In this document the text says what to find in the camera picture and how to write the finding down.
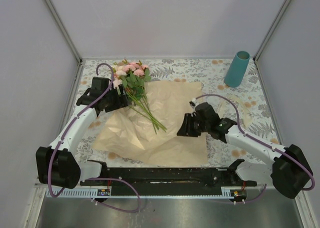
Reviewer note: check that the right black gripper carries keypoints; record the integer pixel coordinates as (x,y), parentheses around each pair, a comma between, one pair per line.
(186,129)

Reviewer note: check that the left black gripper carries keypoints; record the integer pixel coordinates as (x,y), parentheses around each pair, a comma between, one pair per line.
(122,101)

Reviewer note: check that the pink flower bunch green stems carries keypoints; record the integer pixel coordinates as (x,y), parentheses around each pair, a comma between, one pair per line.
(133,76)

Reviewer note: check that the orange beige wrapping paper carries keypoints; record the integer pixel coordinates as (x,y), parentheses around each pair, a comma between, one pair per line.
(130,135)

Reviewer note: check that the cream printed ribbon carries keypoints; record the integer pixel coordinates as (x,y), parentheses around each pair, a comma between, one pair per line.
(227,110)

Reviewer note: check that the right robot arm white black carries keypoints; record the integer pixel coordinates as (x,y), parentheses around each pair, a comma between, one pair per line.
(286,168)

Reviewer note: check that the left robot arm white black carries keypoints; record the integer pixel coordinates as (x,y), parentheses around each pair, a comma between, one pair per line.
(56,163)

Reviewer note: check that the teal cylindrical vase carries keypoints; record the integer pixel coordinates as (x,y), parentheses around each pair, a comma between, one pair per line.
(237,69)

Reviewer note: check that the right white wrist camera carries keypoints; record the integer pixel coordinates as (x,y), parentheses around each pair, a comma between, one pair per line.
(193,103)

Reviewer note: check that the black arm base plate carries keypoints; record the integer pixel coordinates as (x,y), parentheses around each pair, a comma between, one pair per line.
(211,176)

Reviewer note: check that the white slotted cable duct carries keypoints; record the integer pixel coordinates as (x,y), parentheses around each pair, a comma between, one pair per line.
(144,192)

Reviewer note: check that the left aluminium frame post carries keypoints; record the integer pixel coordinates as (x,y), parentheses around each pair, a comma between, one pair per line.
(58,21)

